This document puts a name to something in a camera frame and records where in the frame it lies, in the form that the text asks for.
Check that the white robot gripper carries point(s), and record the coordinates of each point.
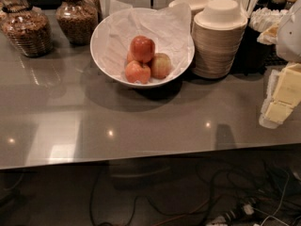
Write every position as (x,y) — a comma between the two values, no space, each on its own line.
(290,37)

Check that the right yellowish red apple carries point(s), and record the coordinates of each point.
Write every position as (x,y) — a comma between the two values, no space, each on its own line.
(160,66)

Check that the white ceramic bowl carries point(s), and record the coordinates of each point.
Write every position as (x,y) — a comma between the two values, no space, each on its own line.
(103,63)

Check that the black cutlery holder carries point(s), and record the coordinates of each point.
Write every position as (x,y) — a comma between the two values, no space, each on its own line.
(251,54)

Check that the white plastic cutlery bundle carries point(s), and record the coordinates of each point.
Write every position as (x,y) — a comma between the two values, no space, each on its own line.
(260,19)

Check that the front stack of paper bowls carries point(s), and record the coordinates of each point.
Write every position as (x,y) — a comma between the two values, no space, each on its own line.
(217,33)

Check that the dark bottle with cap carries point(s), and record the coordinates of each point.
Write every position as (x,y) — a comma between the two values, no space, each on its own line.
(276,4)

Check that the white paper liner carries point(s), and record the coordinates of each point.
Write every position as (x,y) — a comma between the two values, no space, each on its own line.
(163,29)

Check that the power strip on floor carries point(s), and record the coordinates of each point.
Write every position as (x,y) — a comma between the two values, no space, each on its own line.
(225,219)

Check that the middle glass cereal jar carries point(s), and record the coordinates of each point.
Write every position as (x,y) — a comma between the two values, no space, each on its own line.
(77,20)

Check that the glass cereal jar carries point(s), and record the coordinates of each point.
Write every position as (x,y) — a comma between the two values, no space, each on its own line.
(27,30)
(77,20)

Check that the left glass cereal jar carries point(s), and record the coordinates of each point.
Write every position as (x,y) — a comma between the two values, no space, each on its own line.
(27,30)

